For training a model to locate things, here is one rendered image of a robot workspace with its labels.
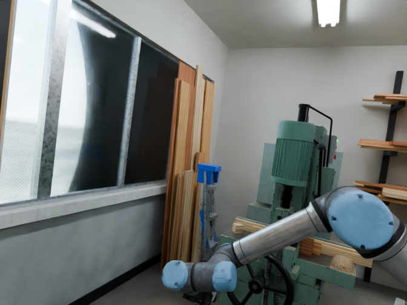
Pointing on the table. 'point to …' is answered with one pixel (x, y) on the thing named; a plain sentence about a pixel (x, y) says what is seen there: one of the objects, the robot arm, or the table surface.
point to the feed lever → (320, 168)
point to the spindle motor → (292, 153)
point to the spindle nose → (286, 196)
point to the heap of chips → (343, 264)
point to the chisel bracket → (283, 212)
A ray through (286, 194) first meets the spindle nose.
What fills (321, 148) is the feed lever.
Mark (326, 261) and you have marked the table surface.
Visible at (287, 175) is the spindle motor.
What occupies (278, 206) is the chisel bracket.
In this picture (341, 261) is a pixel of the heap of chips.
